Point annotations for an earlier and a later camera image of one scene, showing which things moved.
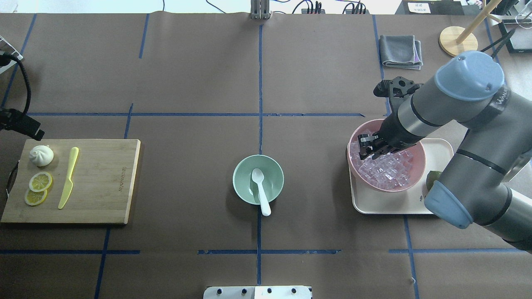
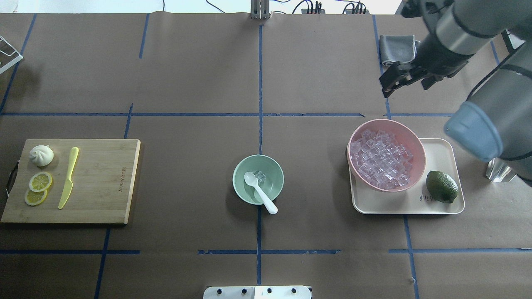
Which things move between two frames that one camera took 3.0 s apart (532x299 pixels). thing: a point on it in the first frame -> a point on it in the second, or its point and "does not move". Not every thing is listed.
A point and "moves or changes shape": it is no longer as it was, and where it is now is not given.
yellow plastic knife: x=69 y=184 does not move
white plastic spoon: x=258 y=175 moves or changes shape
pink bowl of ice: x=388 y=172 does not move
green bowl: x=247 y=188 does not move
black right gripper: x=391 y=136 -> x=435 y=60
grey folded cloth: x=401 y=51 does not move
